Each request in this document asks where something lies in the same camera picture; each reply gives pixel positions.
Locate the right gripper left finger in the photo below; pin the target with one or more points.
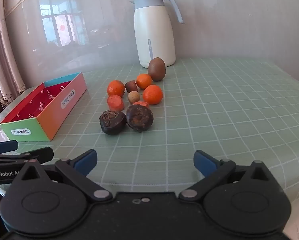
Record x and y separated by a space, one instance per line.
51 199

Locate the white thermos jug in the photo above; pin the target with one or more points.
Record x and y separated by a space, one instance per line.
153 31

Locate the green grid tablecloth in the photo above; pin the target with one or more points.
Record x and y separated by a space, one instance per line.
239 109

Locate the orange tangerine back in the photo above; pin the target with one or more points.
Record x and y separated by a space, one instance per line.
143 81

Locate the colourful cardboard box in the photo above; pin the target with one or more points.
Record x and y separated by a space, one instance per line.
39 116

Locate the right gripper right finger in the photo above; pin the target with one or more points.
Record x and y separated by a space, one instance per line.
239 199

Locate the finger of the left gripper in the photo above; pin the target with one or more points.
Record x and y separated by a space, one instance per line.
8 146

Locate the dark mangosteen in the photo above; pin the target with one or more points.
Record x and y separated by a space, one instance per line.
112 122
139 118

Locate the orange tangerine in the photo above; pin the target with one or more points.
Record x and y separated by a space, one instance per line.
116 87
153 94
143 81

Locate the brown kiwi fruit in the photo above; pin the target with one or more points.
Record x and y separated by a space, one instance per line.
157 69

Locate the beige lace curtain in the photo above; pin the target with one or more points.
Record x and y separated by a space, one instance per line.
11 82

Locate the beige longan fruit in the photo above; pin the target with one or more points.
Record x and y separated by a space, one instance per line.
133 97

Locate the small brown cut fruit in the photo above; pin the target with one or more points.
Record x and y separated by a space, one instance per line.
131 86

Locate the orange carrot piece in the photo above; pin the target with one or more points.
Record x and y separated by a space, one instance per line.
142 103
115 103

